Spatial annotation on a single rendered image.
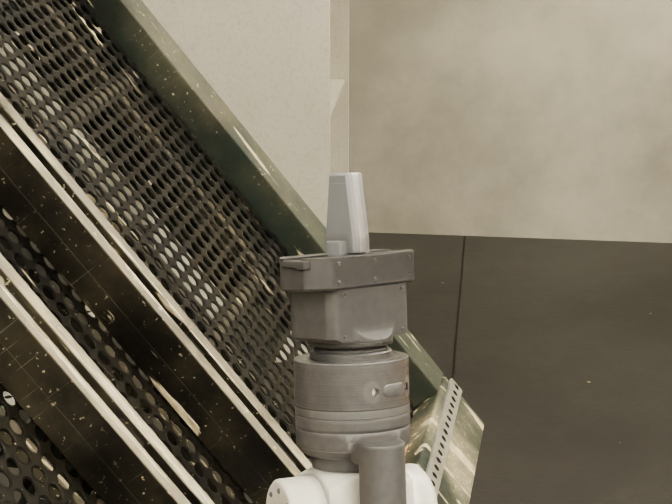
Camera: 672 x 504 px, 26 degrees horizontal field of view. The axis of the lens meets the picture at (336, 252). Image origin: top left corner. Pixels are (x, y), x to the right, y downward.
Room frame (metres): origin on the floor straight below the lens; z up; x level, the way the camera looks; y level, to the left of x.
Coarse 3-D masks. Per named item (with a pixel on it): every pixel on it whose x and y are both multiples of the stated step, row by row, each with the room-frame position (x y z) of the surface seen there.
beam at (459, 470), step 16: (432, 400) 2.24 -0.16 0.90; (464, 400) 2.32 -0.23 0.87; (416, 416) 2.21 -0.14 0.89; (432, 416) 2.17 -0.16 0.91; (464, 416) 2.27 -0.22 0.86; (416, 432) 2.14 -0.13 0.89; (432, 432) 2.12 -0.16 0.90; (464, 432) 2.22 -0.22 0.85; (480, 432) 2.28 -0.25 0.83; (416, 448) 2.07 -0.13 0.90; (464, 448) 2.17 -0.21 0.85; (416, 464) 2.00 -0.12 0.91; (448, 464) 2.08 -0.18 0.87; (464, 464) 2.13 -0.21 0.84; (448, 480) 2.03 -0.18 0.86; (464, 480) 2.08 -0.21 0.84; (448, 496) 1.99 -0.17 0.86; (464, 496) 2.04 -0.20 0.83
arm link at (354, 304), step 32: (288, 256) 1.03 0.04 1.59; (320, 256) 1.03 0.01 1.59; (352, 256) 1.01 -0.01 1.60; (384, 256) 1.03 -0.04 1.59; (288, 288) 1.00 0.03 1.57; (320, 288) 0.99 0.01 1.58; (352, 288) 1.00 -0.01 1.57; (384, 288) 1.03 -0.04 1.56; (320, 320) 0.99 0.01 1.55; (352, 320) 1.00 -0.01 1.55; (384, 320) 1.02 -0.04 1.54; (320, 352) 1.01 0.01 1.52; (352, 352) 1.00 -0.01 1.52; (384, 352) 1.01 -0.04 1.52; (320, 384) 0.98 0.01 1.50; (352, 384) 0.98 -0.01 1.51; (384, 384) 0.98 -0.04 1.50; (320, 416) 0.98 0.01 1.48; (352, 416) 0.97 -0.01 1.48; (384, 416) 0.97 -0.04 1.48
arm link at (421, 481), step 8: (408, 464) 1.02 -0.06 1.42; (408, 472) 1.00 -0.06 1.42; (416, 472) 1.00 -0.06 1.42; (424, 472) 1.00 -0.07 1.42; (416, 480) 0.99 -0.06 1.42; (424, 480) 0.99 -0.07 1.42; (416, 488) 0.99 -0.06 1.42; (424, 488) 0.99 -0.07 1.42; (432, 488) 0.99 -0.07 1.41; (416, 496) 0.98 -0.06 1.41; (424, 496) 0.98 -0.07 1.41; (432, 496) 0.99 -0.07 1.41
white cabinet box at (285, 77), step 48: (144, 0) 4.52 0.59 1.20; (192, 0) 4.50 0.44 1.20; (240, 0) 4.48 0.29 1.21; (288, 0) 4.47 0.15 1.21; (336, 0) 5.04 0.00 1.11; (192, 48) 4.50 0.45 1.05; (240, 48) 4.48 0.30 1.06; (288, 48) 4.47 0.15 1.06; (336, 48) 5.04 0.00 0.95; (240, 96) 4.48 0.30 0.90; (288, 96) 4.47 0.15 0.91; (336, 96) 4.77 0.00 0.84; (288, 144) 4.47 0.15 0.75; (336, 144) 5.04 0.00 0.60
